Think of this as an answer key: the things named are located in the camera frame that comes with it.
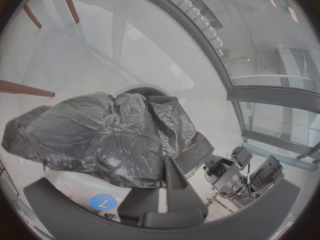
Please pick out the white wooden chair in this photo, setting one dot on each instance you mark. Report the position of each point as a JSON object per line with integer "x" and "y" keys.
{"x": 25, "y": 89}

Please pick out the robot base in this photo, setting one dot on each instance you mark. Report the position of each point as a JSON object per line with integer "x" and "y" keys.
{"x": 75, "y": 186}

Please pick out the window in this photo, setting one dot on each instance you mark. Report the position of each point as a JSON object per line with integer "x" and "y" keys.
{"x": 262, "y": 92}

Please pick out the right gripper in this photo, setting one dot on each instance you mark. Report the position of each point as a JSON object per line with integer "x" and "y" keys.
{"x": 225, "y": 181}

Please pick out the grey trash bin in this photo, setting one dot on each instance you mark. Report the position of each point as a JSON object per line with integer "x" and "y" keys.
{"x": 145, "y": 87}

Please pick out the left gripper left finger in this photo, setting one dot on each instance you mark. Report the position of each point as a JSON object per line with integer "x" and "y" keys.
{"x": 142, "y": 201}

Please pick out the black plastic bag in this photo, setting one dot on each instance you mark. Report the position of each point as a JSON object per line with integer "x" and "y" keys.
{"x": 87, "y": 139}

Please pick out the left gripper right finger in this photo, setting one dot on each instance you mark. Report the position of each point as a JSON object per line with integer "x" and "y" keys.
{"x": 180, "y": 196}

